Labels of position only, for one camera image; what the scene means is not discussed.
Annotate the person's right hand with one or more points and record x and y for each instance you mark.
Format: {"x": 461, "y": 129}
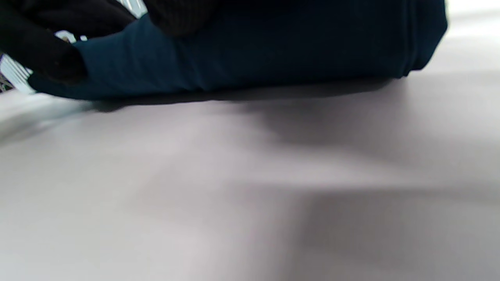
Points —
{"x": 35, "y": 43}

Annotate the dark teal shorts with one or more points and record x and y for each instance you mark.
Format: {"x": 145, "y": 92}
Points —
{"x": 273, "y": 50}

